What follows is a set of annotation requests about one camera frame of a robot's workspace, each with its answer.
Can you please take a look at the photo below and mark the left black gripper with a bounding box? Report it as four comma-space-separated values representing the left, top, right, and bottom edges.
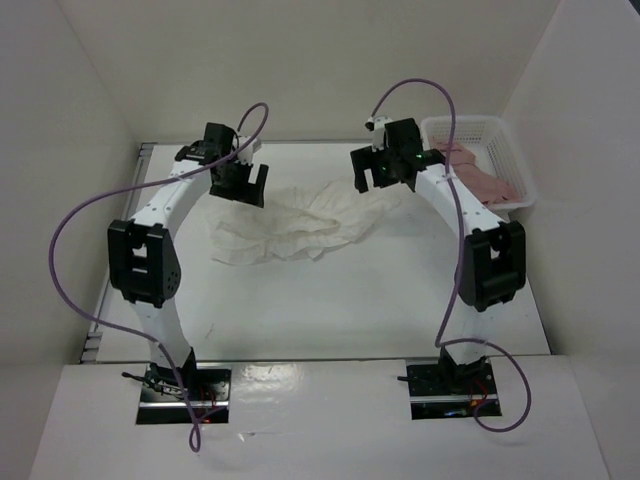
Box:
210, 156, 267, 208

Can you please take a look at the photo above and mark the white skirt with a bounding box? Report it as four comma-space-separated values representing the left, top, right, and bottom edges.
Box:
208, 178, 401, 266

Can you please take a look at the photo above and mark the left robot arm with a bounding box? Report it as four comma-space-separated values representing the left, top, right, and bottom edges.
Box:
107, 123, 269, 400

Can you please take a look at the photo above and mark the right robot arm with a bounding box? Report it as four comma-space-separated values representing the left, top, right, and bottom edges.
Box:
351, 116, 526, 393

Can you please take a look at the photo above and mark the white plastic basket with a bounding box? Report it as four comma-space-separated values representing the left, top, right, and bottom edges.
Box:
420, 115, 536, 217

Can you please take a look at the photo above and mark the pink skirt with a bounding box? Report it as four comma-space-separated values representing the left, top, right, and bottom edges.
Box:
450, 142, 525, 206

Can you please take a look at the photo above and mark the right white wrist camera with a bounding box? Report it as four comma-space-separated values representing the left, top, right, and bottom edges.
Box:
365, 115, 392, 152

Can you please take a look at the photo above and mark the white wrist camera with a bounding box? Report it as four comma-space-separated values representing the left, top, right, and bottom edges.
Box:
234, 136, 262, 165
365, 115, 392, 152

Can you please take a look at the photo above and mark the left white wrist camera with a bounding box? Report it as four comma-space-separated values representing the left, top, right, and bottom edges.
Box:
234, 136, 262, 165

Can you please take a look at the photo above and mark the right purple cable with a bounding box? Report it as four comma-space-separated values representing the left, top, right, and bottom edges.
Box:
372, 77, 532, 433

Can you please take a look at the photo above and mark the purple cable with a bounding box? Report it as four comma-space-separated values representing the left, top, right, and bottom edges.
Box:
48, 102, 270, 452
372, 77, 532, 433

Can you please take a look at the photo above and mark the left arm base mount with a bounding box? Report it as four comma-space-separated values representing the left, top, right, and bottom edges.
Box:
134, 366, 231, 425

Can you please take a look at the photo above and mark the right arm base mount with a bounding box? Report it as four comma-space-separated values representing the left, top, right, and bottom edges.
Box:
397, 361, 502, 420

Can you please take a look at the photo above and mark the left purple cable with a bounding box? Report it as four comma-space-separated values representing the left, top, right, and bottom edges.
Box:
48, 102, 270, 452

